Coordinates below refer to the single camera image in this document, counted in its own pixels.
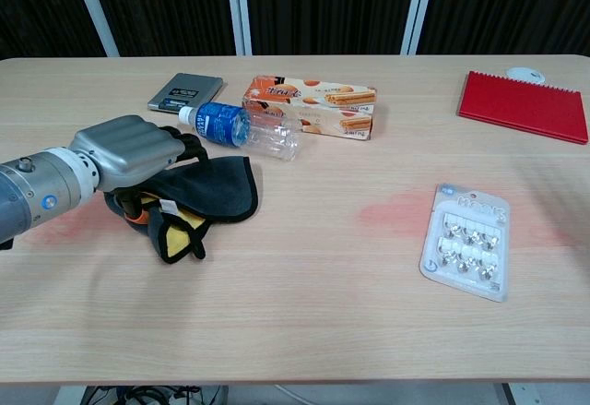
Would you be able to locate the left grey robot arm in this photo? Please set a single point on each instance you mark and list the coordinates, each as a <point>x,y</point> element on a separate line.
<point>32,193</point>

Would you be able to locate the orange biscuit roll box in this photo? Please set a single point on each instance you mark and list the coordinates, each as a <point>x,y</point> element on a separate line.
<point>322,100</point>

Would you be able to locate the silver digital pocket scale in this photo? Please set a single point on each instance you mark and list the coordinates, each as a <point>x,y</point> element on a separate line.
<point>184,89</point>

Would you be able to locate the hooks blister pack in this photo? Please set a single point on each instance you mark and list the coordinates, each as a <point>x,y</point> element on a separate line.
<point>468,243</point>

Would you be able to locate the white partition post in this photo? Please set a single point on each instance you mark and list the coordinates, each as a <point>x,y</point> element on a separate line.
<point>239,8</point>
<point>417,8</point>
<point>94,8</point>

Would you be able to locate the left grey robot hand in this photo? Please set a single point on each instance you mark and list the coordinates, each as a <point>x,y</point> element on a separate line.
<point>124,146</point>

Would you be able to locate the black and yellow cloth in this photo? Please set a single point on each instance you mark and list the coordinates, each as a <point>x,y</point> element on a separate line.
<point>221,183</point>

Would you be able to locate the white round table grommet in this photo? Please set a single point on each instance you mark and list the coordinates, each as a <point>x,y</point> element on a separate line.
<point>523,74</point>

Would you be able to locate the clear bottle with blue label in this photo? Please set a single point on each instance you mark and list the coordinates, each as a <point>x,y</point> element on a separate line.
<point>221,123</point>

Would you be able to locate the red spiral notebook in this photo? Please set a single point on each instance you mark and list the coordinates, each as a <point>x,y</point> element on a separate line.
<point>523,105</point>

